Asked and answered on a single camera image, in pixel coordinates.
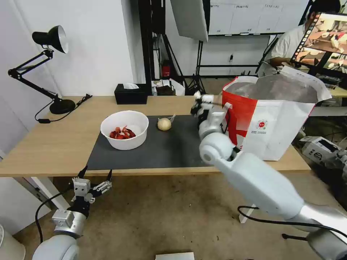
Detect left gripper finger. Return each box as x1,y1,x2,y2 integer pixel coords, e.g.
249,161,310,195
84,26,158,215
90,169,113,197
71,165,89,190

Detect white red takeout bag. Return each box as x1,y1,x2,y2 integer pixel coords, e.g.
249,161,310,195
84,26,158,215
222,65,333,162

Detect white plastic bag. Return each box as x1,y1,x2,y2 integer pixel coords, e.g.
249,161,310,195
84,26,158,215
153,78,185,97

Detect black light stand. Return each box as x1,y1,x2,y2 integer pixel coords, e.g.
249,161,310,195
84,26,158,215
187,40,207,94

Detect white table leg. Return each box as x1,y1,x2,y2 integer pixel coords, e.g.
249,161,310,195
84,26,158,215
30,177,66,209

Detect pale yellow onion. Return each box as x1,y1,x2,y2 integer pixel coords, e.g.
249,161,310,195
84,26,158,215
157,113,177,131

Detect white paper bowl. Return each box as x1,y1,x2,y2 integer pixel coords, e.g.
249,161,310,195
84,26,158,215
100,110,149,151

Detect black table mat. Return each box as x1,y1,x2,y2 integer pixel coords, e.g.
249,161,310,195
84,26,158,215
86,115,217,170

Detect red food scraps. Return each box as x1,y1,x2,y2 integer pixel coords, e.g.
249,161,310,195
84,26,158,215
109,125,137,140

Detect black tissue box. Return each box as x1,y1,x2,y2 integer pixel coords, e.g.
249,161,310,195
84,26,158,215
114,83,148,105

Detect black desk lamp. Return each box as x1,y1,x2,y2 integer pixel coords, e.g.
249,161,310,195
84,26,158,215
7,25,76,115

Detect black metal rack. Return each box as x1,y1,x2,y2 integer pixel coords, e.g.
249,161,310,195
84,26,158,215
137,0,166,85

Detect white softbox light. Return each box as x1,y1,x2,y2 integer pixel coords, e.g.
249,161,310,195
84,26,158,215
170,0,209,43

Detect white waste bin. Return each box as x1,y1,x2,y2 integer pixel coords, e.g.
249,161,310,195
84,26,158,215
0,225,26,260

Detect whiteboard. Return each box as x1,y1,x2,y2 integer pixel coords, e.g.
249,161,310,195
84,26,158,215
209,0,312,36

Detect person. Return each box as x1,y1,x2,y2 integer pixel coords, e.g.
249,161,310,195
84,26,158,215
256,0,342,78

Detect white carton box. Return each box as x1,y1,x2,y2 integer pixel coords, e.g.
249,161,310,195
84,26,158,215
301,136,343,166

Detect computer monitor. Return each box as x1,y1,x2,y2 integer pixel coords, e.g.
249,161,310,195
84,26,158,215
289,11,347,76

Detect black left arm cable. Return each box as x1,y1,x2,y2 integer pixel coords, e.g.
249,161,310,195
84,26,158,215
35,189,75,244

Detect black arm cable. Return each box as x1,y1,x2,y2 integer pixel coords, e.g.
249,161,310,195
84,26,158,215
237,205,347,237
35,189,75,244

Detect black lamp cable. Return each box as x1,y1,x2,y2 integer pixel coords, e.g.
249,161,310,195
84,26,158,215
34,93,93,124

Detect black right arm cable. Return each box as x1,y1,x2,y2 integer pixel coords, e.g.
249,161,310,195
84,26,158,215
237,205,347,237

